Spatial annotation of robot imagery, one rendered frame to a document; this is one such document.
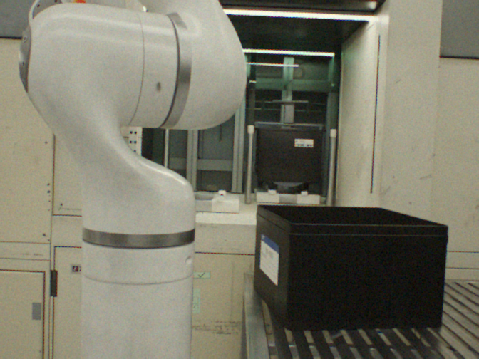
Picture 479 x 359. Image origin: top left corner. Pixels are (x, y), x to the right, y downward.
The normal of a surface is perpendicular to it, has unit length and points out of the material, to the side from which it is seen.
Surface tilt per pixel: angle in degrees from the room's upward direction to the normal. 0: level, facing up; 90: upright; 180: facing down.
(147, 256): 90
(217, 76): 98
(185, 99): 122
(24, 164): 90
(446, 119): 90
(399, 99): 90
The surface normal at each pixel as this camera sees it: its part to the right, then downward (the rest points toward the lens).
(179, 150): 0.01, 0.05
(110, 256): -0.28, 0.04
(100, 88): 0.60, 0.17
